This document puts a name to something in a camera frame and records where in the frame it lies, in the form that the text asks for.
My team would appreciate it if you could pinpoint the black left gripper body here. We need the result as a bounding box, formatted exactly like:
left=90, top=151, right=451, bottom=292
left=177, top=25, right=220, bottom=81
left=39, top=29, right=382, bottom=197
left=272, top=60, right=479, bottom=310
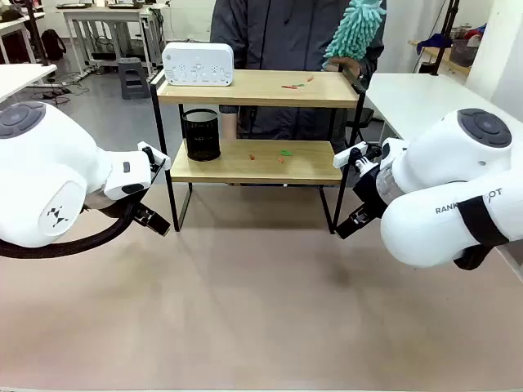
left=85, top=189, right=145, bottom=220

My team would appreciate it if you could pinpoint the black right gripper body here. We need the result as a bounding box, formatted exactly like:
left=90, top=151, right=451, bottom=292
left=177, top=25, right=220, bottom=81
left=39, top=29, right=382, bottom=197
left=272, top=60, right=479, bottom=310
left=353, top=163, right=387, bottom=222

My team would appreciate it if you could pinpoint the teal chenille duster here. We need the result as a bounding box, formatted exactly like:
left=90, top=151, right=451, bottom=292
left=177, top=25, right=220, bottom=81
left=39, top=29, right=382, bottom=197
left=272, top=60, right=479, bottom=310
left=321, top=0, right=387, bottom=71

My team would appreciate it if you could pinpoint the person's right hand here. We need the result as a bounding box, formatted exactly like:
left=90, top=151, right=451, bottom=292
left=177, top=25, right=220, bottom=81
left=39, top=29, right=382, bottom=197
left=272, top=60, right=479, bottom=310
left=221, top=113, right=239, bottom=140

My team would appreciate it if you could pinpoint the person's left hand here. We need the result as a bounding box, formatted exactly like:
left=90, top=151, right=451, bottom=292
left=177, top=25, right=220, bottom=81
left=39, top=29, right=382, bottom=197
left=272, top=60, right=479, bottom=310
left=324, top=56, right=363, bottom=79

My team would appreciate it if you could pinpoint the black chair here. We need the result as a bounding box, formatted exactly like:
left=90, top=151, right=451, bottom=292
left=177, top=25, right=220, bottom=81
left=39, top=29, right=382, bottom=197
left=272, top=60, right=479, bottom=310
left=346, top=107, right=375, bottom=149

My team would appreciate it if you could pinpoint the black mesh pen holder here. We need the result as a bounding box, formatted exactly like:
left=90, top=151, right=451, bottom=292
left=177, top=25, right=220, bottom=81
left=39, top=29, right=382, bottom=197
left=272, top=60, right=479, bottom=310
left=181, top=108, right=222, bottom=162

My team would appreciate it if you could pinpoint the grey plastic step stool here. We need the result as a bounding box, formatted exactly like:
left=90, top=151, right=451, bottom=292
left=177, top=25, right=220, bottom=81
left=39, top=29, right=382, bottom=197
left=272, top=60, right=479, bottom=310
left=117, top=56, right=153, bottom=100

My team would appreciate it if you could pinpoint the white desk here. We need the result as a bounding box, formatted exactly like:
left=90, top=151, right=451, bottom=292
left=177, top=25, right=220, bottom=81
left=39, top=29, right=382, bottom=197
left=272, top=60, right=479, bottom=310
left=0, top=63, right=58, bottom=104

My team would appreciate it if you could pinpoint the yellow wooden side table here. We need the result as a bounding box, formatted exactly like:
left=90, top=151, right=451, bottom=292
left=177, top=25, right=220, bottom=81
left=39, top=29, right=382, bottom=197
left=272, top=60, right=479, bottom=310
left=408, top=38, right=477, bottom=79

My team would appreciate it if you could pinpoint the black backpack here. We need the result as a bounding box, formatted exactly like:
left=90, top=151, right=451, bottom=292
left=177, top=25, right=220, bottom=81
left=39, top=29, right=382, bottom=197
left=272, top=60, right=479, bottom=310
left=40, top=29, right=67, bottom=62

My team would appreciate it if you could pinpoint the white electronic device with buttons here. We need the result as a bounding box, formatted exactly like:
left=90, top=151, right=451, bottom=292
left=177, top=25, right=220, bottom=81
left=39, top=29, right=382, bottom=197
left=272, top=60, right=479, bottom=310
left=162, top=42, right=235, bottom=87

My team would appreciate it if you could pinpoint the blue cloth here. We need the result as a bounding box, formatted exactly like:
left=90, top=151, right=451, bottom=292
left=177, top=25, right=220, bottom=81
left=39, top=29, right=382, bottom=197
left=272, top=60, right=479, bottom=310
left=416, top=24, right=488, bottom=55

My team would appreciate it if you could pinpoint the clear plastic storage bin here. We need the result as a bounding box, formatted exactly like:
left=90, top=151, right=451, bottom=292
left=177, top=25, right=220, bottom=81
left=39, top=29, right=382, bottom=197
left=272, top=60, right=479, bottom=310
left=449, top=34, right=483, bottom=67

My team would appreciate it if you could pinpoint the black tripod pole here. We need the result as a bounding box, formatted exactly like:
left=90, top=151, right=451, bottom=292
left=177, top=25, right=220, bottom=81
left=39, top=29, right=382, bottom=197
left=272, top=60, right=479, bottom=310
left=25, top=0, right=51, bottom=69
left=431, top=0, right=461, bottom=77

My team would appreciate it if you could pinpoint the person in grey jacket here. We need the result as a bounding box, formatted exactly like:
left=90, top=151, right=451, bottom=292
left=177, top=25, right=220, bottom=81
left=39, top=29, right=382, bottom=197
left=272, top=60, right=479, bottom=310
left=209, top=0, right=387, bottom=142

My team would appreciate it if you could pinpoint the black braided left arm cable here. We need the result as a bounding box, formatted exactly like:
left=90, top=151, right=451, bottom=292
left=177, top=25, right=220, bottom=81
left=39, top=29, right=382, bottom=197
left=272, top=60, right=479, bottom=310
left=0, top=198, right=138, bottom=260

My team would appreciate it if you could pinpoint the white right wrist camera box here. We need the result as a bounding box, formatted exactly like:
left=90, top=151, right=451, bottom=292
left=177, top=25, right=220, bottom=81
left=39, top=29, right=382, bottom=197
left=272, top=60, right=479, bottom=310
left=332, top=140, right=369, bottom=169

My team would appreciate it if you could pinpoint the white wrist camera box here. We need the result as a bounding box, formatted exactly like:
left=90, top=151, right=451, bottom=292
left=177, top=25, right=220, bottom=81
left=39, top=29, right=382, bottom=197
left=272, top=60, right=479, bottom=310
left=136, top=140, right=172, bottom=165
left=332, top=140, right=369, bottom=169

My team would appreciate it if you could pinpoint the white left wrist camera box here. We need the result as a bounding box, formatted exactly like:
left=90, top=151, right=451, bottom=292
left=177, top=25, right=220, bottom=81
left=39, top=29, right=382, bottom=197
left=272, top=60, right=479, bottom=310
left=136, top=140, right=172, bottom=165

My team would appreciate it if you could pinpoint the black strap on right arm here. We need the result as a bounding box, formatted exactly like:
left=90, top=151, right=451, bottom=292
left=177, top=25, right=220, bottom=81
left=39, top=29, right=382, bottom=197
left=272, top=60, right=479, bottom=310
left=456, top=195, right=512, bottom=248

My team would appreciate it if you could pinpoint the wooden two-tier shelf black frame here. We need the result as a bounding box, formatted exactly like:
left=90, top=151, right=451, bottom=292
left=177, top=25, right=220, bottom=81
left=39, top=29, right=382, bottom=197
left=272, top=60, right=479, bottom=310
left=150, top=67, right=370, bottom=235

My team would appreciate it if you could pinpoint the metal frame workbench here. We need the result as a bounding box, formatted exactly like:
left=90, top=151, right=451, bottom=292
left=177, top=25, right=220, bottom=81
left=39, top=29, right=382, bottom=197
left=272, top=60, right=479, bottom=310
left=56, top=2, right=171, bottom=78

